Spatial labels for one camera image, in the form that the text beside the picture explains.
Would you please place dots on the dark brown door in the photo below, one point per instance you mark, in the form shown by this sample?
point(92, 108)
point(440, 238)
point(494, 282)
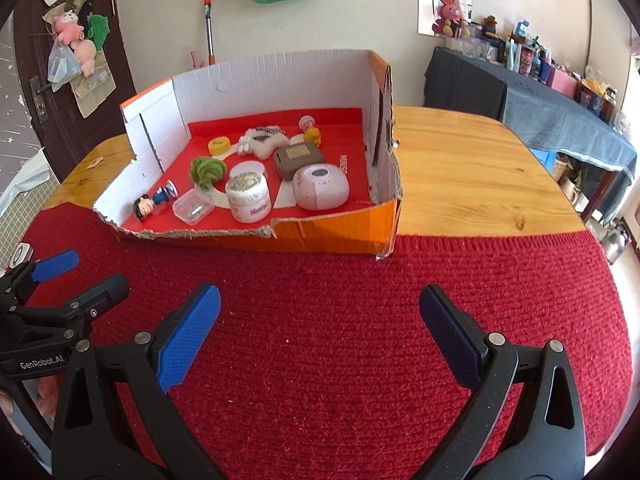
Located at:
point(65, 140)

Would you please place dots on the person's left hand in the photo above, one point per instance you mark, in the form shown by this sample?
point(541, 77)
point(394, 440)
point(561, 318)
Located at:
point(47, 392)

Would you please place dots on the small clear plastic box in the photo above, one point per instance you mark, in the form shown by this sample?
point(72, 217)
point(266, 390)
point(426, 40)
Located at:
point(192, 207)

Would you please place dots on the white round jar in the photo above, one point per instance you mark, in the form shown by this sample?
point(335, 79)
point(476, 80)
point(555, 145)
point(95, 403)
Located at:
point(247, 200)

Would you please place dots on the green grid cutting mat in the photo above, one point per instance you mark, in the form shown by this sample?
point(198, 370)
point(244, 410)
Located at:
point(15, 225)

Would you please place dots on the clear plastic bag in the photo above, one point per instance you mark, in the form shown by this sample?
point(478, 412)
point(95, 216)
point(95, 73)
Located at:
point(62, 67)

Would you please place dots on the star patterned grey curtain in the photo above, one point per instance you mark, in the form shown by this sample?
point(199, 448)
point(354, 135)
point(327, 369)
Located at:
point(12, 110)

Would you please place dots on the pink box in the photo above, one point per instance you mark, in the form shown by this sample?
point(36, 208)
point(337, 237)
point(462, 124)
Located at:
point(565, 85)

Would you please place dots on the orange cardboard box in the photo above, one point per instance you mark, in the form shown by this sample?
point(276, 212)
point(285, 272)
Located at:
point(325, 237)

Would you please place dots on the black haired doll figurine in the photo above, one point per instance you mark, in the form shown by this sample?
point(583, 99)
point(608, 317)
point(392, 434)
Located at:
point(145, 207)

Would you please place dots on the side table with dark cloth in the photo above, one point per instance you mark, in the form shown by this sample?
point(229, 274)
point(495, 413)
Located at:
point(540, 120)

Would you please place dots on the row of bottles and cups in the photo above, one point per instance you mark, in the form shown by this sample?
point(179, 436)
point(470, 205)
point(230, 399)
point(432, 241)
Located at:
point(525, 60)

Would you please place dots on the white plastic sheet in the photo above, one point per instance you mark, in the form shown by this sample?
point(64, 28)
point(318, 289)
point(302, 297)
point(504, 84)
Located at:
point(20, 180)

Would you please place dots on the pale pink plush toy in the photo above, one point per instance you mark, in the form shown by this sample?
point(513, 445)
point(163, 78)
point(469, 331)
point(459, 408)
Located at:
point(85, 57)

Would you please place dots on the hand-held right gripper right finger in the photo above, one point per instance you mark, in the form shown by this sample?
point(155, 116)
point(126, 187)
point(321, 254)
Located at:
point(450, 335)

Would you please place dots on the white round compact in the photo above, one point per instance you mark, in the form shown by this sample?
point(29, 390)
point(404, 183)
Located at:
point(250, 167)

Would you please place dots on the white plush toy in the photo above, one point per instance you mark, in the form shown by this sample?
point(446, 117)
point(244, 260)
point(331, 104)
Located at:
point(262, 142)

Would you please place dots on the grey square case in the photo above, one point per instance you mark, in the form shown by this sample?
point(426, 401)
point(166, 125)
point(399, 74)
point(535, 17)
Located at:
point(290, 170)

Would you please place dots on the yellow figurine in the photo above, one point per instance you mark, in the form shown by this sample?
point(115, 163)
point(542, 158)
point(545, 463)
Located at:
point(313, 137)

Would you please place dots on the small white device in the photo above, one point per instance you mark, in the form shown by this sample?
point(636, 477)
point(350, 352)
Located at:
point(21, 256)

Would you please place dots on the pink rabbit plush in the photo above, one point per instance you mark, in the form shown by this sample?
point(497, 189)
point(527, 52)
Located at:
point(446, 15)

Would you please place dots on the small wooden tag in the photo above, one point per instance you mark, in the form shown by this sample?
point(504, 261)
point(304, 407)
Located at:
point(96, 161)

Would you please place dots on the pink white round device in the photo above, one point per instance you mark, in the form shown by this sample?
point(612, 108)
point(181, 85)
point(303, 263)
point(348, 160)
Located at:
point(320, 192)

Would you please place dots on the beige hanging organizer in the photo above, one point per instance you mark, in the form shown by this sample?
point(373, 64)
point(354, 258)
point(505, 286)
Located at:
point(95, 92)

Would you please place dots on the green knitted plush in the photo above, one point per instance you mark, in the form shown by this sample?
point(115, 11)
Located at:
point(207, 172)

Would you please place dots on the red knitted mat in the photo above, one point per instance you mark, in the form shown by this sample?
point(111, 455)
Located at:
point(325, 300)

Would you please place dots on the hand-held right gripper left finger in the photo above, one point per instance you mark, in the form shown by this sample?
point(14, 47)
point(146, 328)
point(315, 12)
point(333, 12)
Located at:
point(190, 335)

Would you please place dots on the pink figurine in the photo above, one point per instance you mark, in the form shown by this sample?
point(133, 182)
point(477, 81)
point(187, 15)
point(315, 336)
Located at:
point(306, 122)

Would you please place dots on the green plush toy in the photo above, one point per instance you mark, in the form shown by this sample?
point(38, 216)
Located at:
point(98, 32)

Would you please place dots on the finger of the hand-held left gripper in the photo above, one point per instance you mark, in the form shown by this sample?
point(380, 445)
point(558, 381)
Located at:
point(55, 265)
point(107, 290)

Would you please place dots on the metal kettle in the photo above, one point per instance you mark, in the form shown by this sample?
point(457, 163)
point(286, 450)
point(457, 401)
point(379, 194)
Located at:
point(615, 245)

